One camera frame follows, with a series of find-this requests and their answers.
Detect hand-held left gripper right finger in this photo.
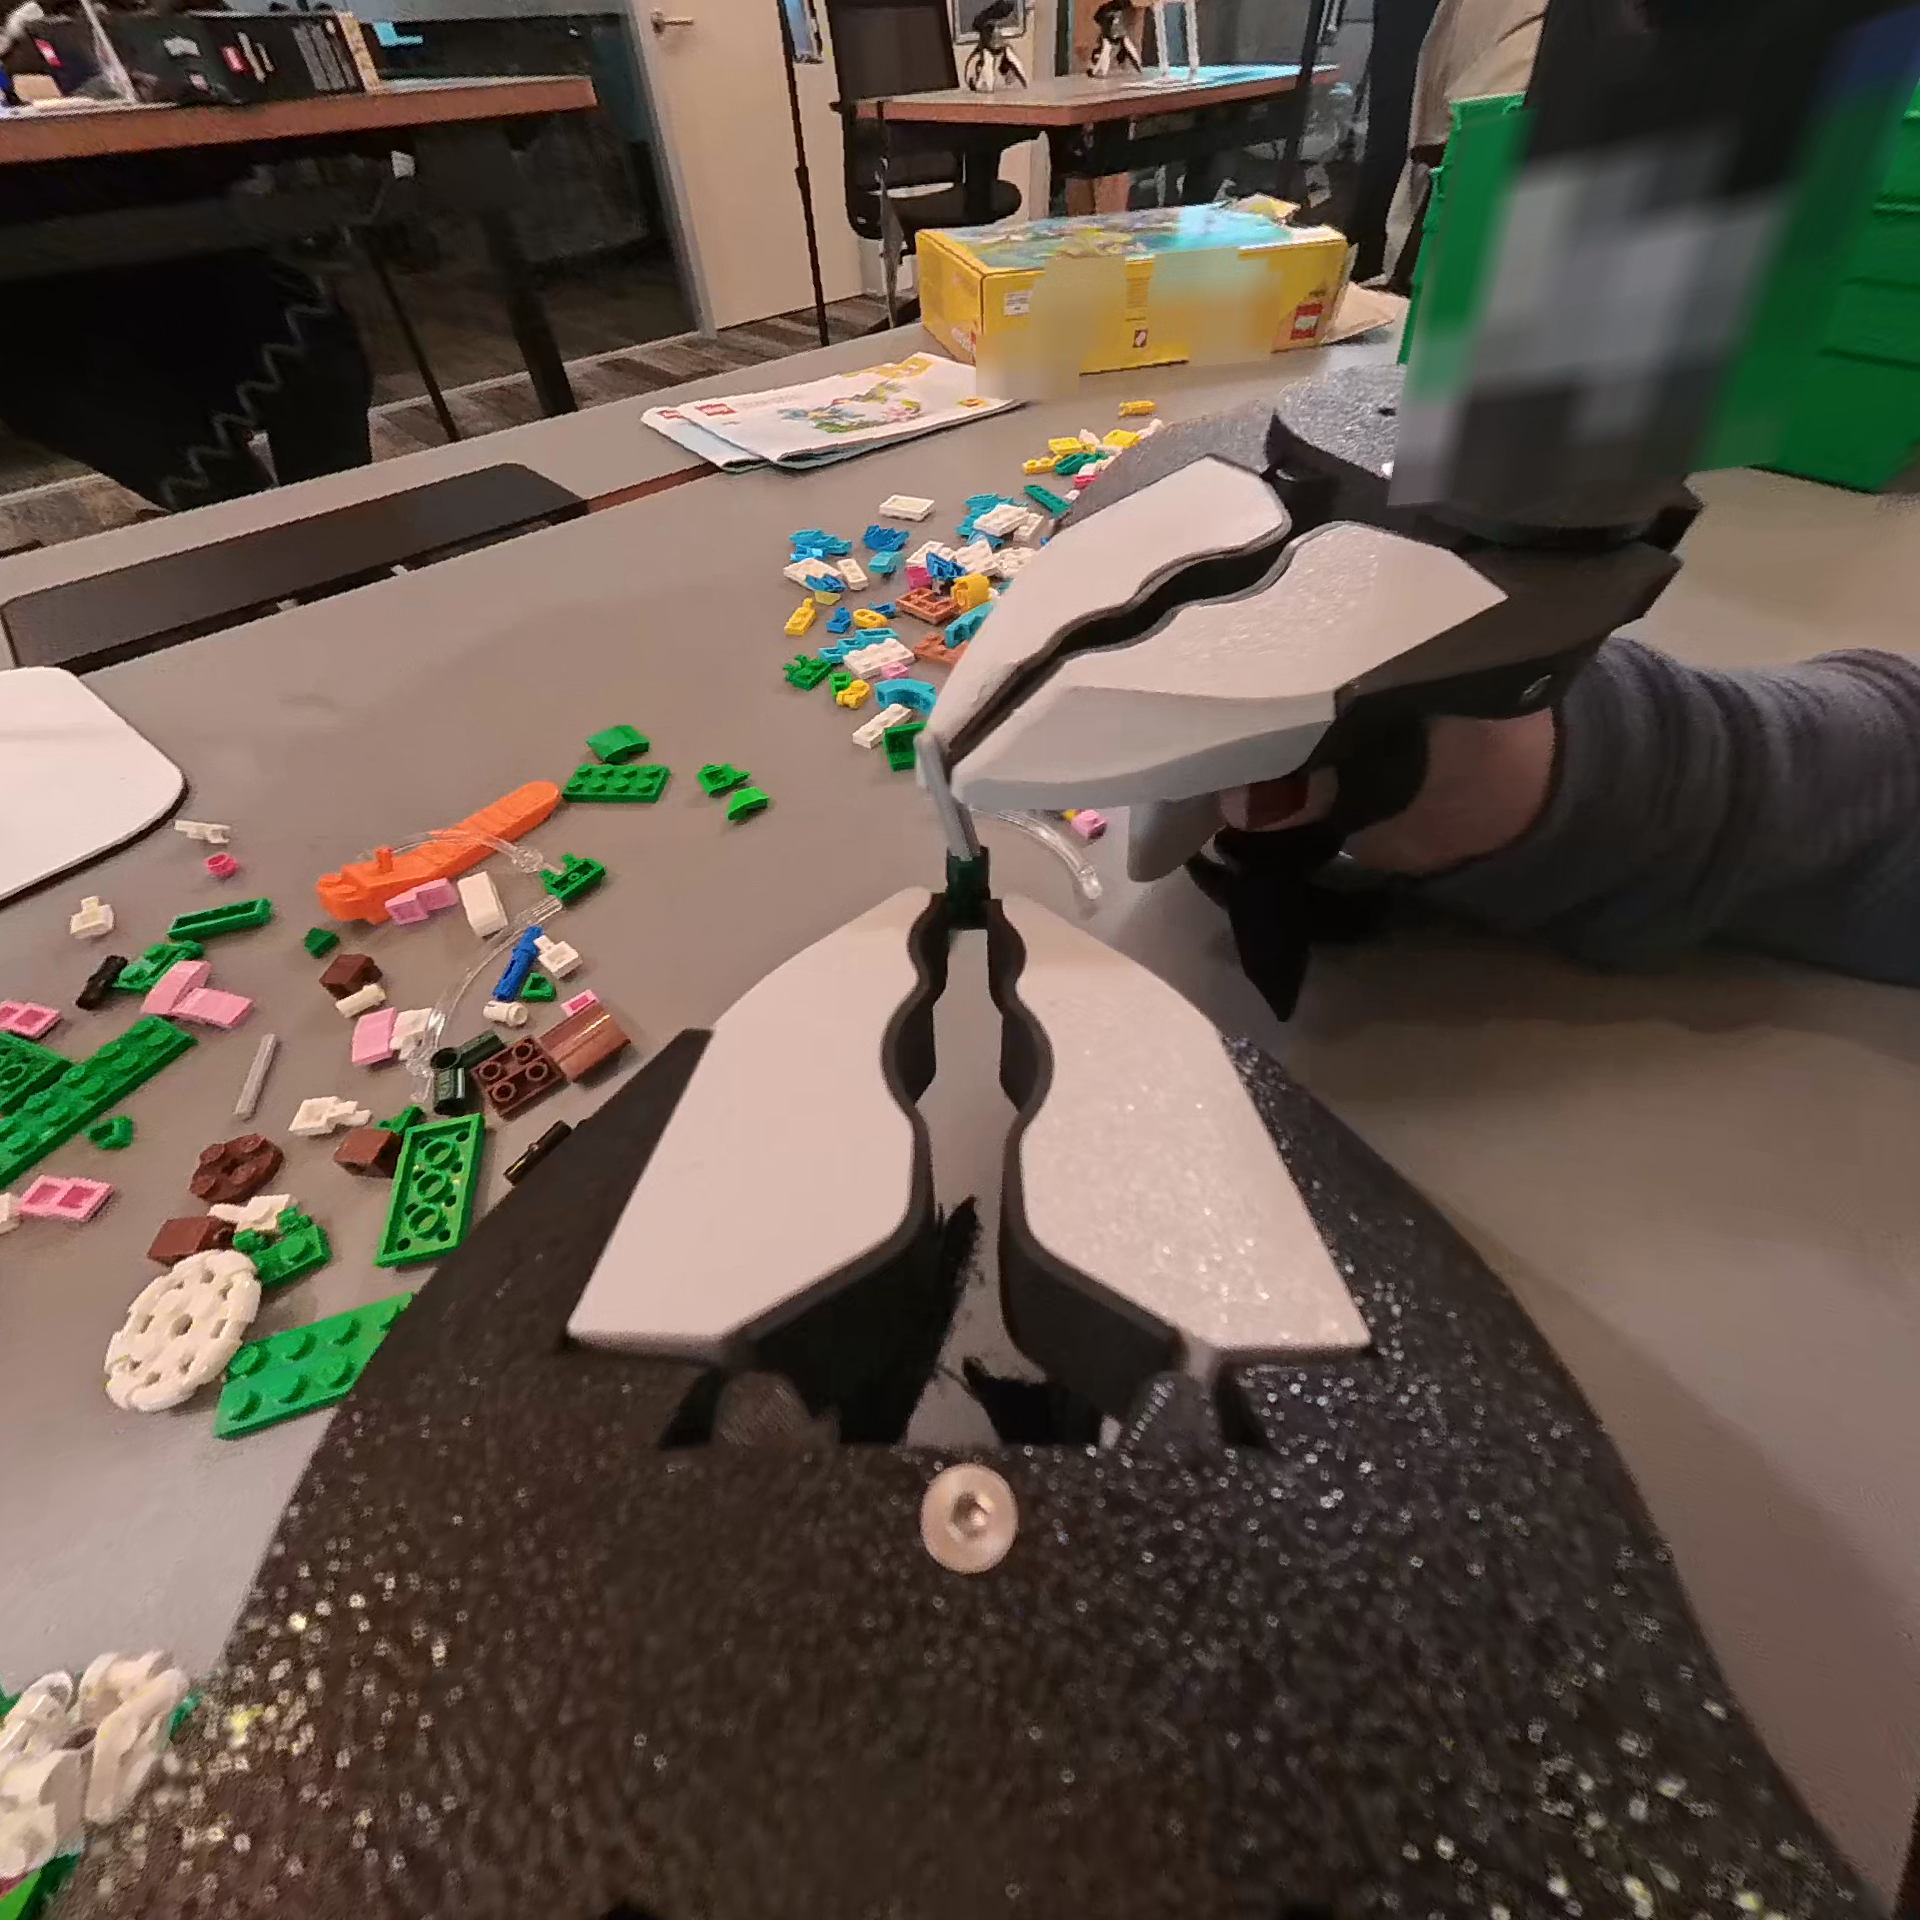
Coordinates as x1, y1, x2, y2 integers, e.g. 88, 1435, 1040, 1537
989, 887, 1376, 1373

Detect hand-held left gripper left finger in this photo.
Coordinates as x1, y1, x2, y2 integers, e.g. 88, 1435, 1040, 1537
567, 884, 976, 1370

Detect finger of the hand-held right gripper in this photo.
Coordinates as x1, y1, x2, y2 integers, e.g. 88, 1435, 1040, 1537
918, 454, 1296, 758
943, 527, 1511, 884

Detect grey lego rod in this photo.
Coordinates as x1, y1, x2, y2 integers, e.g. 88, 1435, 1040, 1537
918, 732, 980, 863

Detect person's right forearm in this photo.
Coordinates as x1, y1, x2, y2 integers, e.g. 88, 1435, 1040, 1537
1409, 637, 1920, 975

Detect clear curved lego piece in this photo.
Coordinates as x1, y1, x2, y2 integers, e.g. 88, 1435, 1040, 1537
982, 802, 1109, 909

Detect pile of blue white lego pieces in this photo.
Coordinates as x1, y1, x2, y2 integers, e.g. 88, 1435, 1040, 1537
780, 397, 1173, 775

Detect yellow lego box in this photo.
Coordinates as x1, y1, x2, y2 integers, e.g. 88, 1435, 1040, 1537
915, 202, 1353, 377

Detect pile of green pink lego pieces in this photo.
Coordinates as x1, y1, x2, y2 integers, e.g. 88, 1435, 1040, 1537
0, 722, 775, 1442

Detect lego instruction booklet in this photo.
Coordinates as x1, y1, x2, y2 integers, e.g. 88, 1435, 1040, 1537
641, 353, 1023, 474

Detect orange lego piece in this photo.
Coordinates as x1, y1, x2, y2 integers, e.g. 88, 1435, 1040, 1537
315, 780, 565, 923

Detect white round lego gear plate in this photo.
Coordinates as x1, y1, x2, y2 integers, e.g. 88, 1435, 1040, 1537
104, 1247, 261, 1415

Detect partly built lego model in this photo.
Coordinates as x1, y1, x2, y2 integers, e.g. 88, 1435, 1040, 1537
0, 1651, 197, 1920

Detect person's right hand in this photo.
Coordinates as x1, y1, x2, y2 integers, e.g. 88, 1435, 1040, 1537
1222, 662, 1568, 874

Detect green cabinet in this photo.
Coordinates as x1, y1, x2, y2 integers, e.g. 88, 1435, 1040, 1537
1395, 93, 1920, 497

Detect wooden table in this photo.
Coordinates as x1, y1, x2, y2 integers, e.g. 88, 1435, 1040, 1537
855, 65, 1343, 212

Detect black office chair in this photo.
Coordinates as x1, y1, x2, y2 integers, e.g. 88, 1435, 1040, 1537
825, 0, 1023, 242

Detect black tripod stand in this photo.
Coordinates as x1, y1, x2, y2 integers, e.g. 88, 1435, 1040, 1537
773, 0, 837, 347

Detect white mat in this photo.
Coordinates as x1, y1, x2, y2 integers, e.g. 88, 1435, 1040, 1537
0, 668, 188, 905

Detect wooden desk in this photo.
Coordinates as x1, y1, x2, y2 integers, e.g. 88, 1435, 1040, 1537
0, 75, 599, 422

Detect black box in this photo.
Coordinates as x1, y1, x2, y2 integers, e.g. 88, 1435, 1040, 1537
88, 7, 377, 108

